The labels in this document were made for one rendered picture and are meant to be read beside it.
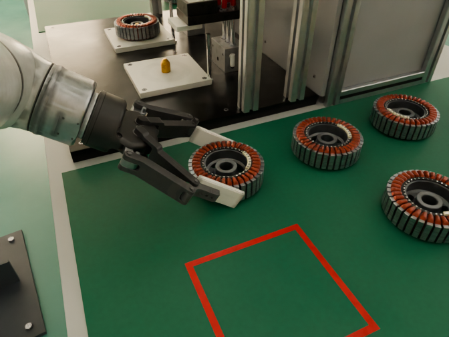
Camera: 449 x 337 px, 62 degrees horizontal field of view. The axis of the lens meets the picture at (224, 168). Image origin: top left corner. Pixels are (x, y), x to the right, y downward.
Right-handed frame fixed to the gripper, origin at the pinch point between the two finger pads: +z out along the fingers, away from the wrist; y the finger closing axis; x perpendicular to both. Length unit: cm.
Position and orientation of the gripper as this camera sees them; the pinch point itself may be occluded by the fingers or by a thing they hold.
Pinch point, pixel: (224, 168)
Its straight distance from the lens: 55.9
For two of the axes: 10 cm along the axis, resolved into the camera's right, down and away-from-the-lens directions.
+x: 5.0, -6.9, -5.2
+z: 8.6, 3.4, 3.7
